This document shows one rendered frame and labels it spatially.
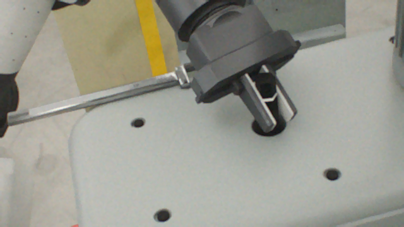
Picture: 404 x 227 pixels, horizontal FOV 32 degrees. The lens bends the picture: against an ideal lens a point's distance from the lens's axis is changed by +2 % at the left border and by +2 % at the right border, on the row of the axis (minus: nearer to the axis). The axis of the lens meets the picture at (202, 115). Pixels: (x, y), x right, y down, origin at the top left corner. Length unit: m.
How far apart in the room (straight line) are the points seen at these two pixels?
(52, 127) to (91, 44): 1.26
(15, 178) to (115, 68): 1.64
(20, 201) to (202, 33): 0.57
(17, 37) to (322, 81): 0.48
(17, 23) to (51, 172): 2.59
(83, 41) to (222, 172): 2.01
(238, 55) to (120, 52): 2.02
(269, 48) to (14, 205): 0.59
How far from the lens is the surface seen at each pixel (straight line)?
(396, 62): 0.79
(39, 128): 3.90
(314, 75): 0.81
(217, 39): 0.72
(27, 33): 1.07
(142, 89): 0.82
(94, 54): 2.71
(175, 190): 0.70
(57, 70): 4.29
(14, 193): 1.17
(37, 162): 3.69
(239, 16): 0.74
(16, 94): 1.19
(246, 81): 0.71
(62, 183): 3.53
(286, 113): 0.73
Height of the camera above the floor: 2.39
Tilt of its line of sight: 40 degrees down
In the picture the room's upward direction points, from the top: 10 degrees counter-clockwise
